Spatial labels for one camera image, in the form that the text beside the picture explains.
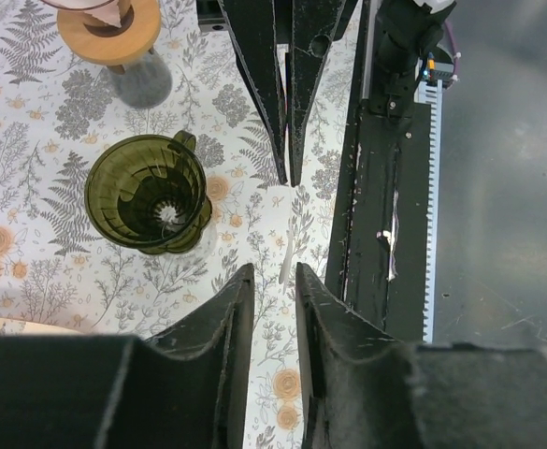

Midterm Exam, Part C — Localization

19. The orange coffee filter pack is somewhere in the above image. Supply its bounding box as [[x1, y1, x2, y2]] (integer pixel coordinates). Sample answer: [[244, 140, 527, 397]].
[[0, 317, 81, 336]]

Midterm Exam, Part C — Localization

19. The green glass dripper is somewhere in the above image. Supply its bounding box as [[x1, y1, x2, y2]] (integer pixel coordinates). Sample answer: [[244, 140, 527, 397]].
[[84, 130, 212, 255]]

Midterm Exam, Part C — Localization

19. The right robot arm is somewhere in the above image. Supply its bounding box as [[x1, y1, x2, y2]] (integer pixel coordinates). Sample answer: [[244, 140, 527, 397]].
[[196, 0, 456, 186]]

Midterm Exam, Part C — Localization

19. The white slotted cable duct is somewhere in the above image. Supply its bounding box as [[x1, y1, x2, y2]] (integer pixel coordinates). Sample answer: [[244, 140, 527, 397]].
[[417, 79, 445, 343]]

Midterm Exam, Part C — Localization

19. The floral patterned table mat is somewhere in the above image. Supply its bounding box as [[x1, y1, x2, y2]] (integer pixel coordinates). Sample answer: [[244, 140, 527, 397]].
[[0, 1, 358, 448]]

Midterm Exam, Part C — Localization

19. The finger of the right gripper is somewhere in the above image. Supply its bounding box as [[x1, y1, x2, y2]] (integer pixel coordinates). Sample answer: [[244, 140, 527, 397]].
[[287, 0, 345, 186], [219, 0, 287, 184]]

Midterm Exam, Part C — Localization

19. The grey glass carafe wooden collar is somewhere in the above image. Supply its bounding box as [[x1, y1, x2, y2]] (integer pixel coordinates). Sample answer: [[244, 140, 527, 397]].
[[57, 1, 172, 109]]

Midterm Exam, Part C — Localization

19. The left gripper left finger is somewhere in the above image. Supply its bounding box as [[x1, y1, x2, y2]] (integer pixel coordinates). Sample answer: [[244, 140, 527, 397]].
[[0, 264, 254, 448]]

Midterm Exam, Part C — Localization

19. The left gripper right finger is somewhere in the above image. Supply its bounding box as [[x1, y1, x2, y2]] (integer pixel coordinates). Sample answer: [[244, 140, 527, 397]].
[[295, 264, 547, 448]]

